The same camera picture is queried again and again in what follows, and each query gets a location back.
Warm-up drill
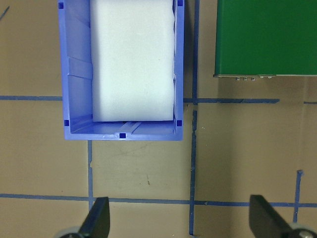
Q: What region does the green belt conveyor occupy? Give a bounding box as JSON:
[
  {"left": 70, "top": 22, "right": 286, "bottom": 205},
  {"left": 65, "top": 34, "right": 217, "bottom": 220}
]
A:
[{"left": 212, "top": 0, "right": 317, "bottom": 82}]

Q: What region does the blue plastic storage bin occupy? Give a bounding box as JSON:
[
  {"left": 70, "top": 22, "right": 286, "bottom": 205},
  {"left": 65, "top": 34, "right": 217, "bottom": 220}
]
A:
[{"left": 57, "top": 0, "right": 185, "bottom": 142}]

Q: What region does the white foam pad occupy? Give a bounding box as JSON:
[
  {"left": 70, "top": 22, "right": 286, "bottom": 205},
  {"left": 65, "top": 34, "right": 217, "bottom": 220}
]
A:
[{"left": 89, "top": 0, "right": 176, "bottom": 122}]

